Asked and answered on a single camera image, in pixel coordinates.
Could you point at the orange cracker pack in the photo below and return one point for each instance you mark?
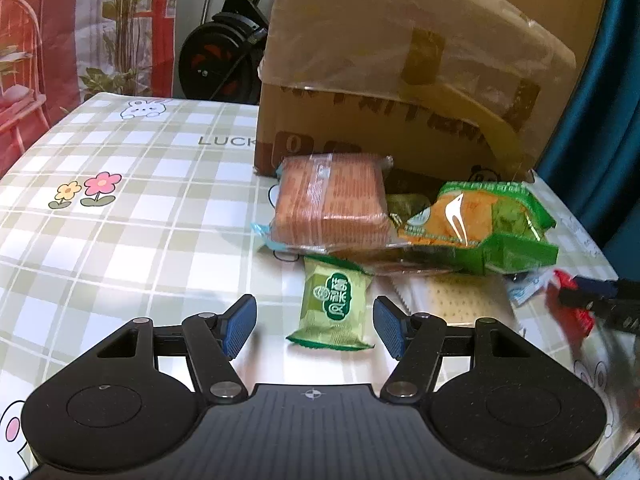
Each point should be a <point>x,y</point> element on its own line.
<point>330,202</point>

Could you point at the red snack packet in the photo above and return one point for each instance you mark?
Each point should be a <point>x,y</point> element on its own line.
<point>564,302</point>

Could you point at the teal curtain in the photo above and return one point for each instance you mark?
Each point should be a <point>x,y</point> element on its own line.
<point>592,161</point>

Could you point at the cardboard box with plastic liner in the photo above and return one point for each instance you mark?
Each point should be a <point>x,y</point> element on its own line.
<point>453,89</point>

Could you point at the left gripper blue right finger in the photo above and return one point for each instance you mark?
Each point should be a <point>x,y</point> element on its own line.
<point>414,341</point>

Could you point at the green mooncake packet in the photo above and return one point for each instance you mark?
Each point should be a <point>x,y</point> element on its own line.
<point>334,308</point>

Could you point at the checked bunny tablecloth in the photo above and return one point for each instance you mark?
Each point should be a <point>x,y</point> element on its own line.
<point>145,207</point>

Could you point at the green orange snack bag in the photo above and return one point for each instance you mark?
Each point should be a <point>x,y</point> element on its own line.
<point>482,227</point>

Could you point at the black exercise bike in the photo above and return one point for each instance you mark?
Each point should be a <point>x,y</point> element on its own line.
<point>219,60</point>

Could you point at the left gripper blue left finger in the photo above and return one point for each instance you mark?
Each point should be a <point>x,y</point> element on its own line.
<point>212,342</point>

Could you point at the beige wafer cracker pack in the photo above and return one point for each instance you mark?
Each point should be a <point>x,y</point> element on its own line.
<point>459,299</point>

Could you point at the red printed backdrop cloth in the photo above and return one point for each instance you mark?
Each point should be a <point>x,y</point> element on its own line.
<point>57,54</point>

